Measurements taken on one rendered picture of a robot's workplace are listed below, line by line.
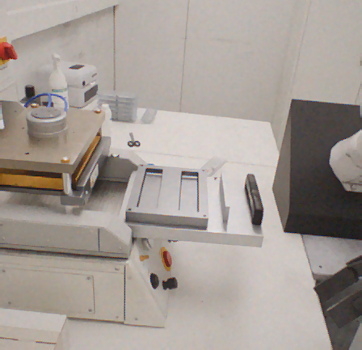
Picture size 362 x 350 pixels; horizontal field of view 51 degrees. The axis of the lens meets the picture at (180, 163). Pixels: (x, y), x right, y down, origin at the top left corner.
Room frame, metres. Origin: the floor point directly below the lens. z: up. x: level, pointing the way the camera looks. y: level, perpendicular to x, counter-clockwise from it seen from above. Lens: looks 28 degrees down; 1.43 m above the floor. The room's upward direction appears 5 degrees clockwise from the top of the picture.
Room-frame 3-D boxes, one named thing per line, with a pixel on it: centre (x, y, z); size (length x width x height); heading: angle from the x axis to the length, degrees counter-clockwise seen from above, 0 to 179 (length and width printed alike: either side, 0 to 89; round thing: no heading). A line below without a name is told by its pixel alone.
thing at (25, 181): (0.72, 0.28, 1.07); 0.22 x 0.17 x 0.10; 0
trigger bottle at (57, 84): (1.64, 0.58, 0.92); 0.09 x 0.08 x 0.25; 31
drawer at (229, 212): (0.71, -0.03, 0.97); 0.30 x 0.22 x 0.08; 90
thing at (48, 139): (0.73, 0.31, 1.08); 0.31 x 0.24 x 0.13; 0
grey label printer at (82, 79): (1.78, 0.57, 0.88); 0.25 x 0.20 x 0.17; 80
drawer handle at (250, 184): (0.71, -0.17, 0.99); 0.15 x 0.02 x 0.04; 0
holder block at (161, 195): (0.71, 0.02, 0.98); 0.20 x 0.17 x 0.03; 0
